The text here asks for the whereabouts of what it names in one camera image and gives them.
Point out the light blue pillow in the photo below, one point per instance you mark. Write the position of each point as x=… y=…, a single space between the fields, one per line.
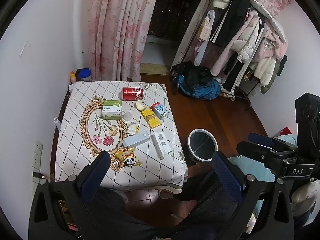
x=250 y=166

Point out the apple piece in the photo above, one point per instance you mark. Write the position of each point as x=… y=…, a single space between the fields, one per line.
x=140 y=106

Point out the dark glass door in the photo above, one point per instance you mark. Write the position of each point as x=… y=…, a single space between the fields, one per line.
x=172 y=10

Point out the small clear bottle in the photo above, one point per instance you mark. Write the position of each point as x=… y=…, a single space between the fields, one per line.
x=57 y=124

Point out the blue and white milk carton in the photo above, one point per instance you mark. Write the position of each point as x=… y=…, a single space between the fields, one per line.
x=160 y=111

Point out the checked floral tablecloth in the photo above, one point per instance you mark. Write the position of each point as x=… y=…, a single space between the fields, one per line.
x=155 y=170

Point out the wooden board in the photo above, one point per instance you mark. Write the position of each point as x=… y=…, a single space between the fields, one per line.
x=153 y=69

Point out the black plug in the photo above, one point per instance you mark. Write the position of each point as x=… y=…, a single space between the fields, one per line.
x=37 y=175

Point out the cream jacket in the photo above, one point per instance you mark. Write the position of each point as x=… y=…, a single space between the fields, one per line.
x=265 y=68

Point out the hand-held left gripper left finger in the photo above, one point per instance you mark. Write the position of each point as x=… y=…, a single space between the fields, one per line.
x=98 y=171

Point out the blue garment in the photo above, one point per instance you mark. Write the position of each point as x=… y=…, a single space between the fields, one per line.
x=202 y=91

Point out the pink floral curtain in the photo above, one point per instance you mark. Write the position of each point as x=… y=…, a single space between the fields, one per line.
x=117 y=30

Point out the metal clothes rack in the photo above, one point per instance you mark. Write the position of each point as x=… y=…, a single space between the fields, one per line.
x=243 y=96

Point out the black coat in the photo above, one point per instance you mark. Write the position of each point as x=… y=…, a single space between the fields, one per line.
x=232 y=20

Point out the white barcode box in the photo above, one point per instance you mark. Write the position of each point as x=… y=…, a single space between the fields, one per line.
x=161 y=145

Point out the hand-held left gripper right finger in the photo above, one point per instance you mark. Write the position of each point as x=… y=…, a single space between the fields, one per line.
x=225 y=175

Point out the yellow box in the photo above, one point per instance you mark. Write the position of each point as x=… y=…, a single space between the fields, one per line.
x=150 y=118

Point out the pale pink coat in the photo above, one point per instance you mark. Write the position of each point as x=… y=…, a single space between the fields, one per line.
x=278 y=42

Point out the black garment pile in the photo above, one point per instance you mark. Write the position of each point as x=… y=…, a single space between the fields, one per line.
x=195 y=73

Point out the clear round plastic lid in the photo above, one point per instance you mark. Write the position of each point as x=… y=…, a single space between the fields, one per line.
x=128 y=116

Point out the white puffer jacket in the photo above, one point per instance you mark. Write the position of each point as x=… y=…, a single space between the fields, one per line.
x=250 y=35

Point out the white rimmed waste bin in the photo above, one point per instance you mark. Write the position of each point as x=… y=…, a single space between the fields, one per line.
x=202 y=143

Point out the white wall socket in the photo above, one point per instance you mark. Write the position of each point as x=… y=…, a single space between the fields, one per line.
x=37 y=160
x=38 y=147

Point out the white wrapper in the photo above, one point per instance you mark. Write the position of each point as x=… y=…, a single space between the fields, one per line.
x=132 y=128

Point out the yellow panda snack packet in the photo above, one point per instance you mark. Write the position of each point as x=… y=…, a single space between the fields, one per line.
x=127 y=158

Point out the person's legs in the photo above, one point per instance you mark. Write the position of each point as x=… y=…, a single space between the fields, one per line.
x=155 y=220

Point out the long pale grey box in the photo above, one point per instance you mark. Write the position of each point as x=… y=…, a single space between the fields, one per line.
x=136 y=140

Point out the white wardrobe panel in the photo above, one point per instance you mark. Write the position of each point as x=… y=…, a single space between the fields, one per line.
x=195 y=25

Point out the pink fuzzy coat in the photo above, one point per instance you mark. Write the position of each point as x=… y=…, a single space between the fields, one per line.
x=222 y=60

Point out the red soda can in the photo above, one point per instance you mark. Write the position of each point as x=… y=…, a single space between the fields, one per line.
x=132 y=94

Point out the green and white box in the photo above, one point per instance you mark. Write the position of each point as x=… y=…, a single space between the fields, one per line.
x=111 y=110

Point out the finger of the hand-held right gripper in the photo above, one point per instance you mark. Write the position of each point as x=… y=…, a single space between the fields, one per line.
x=255 y=152
x=261 y=138

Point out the blue lidded canister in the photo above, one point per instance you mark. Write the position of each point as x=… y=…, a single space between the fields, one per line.
x=85 y=76

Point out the olive green jacket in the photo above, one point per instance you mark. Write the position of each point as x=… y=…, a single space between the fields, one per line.
x=271 y=80

